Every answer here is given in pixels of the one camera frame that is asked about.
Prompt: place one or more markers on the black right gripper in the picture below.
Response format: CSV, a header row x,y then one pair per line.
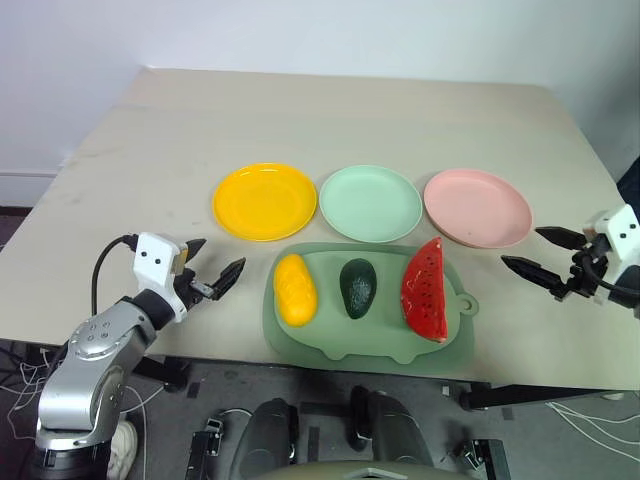
x,y
582,272

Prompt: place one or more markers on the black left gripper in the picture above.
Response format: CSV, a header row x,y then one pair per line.
x,y
189,287

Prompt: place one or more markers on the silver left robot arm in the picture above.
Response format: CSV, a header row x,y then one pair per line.
x,y
95,360

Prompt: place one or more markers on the yellow plate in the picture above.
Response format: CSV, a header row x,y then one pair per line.
x,y
265,201

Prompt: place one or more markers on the pink plate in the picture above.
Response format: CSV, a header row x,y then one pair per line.
x,y
477,207

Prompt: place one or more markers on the light green plate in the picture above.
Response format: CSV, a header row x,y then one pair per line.
x,y
370,201

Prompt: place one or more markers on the yellow mango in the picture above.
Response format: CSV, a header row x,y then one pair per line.
x,y
295,290

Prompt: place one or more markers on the dark blue object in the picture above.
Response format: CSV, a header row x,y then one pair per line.
x,y
631,185

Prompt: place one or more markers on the red watermelon slice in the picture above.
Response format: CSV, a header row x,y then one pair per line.
x,y
425,292

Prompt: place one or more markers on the dark green avocado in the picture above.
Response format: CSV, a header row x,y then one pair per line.
x,y
358,288

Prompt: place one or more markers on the dark rounded shape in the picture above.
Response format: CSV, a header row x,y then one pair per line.
x,y
395,425
267,435

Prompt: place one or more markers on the green pig-shaped silicone tray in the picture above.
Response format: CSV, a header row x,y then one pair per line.
x,y
380,335

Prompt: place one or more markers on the white shoe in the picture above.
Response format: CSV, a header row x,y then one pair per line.
x,y
123,450

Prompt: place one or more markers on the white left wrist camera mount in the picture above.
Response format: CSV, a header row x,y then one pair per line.
x,y
152,260

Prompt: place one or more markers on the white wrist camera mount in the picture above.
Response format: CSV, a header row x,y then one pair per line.
x,y
620,227
152,260

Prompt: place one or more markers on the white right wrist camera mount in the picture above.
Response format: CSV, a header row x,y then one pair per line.
x,y
620,227

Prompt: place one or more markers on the black metal bracket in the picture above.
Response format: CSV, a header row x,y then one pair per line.
x,y
482,457
204,450

